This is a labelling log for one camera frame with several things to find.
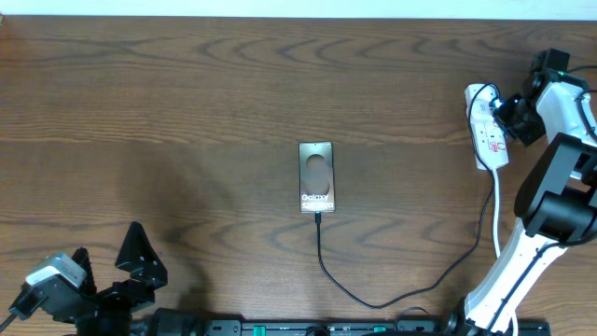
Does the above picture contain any white power strip cord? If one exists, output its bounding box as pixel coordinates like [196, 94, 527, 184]
[492, 168, 520, 336]

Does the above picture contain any black charging cable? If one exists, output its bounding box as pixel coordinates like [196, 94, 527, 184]
[314, 82, 503, 311]

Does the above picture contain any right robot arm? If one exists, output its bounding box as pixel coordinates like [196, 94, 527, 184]
[444, 49, 596, 335]

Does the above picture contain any white power strip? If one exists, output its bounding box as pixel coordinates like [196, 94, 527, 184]
[465, 83, 508, 170]

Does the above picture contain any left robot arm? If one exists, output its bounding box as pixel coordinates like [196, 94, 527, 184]
[43, 221, 205, 335]

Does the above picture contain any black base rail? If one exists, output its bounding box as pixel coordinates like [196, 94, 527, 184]
[130, 318, 551, 336]

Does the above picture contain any Galaxy S25 Ultra smartphone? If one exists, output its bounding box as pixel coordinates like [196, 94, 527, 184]
[298, 142, 336, 213]

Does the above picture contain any white USB charger plug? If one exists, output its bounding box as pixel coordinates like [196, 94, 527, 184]
[470, 94, 494, 124]

